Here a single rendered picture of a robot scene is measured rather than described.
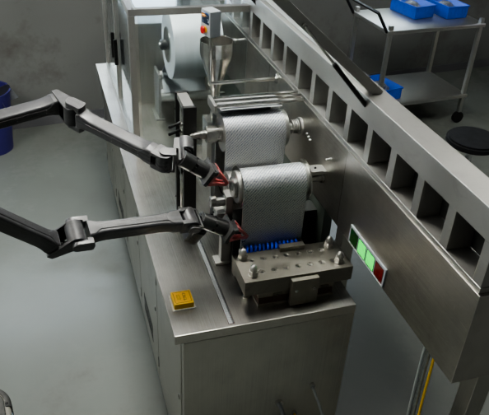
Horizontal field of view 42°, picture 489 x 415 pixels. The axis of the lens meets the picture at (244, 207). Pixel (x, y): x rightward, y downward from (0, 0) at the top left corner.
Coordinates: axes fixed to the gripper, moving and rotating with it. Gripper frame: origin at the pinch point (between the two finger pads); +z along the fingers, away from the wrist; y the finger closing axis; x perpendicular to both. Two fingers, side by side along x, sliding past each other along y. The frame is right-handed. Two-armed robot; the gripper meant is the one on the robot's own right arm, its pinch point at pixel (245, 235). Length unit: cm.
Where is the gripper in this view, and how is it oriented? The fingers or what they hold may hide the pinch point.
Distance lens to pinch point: 228.6
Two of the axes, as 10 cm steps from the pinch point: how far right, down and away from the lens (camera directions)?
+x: 5.2, -7.8, -3.4
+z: 8.0, 3.1, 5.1
